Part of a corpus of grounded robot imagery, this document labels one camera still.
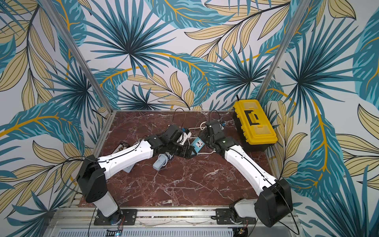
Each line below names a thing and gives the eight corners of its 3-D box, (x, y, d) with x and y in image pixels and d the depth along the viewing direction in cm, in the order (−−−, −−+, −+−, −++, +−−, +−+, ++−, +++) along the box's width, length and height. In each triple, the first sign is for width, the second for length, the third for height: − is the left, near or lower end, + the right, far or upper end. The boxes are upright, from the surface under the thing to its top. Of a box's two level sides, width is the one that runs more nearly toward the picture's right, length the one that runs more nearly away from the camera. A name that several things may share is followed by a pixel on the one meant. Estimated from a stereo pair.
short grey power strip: (154, 170, 91) (152, 166, 86) (162, 158, 96) (161, 153, 91) (159, 173, 89) (158, 169, 84) (168, 161, 94) (166, 156, 90)
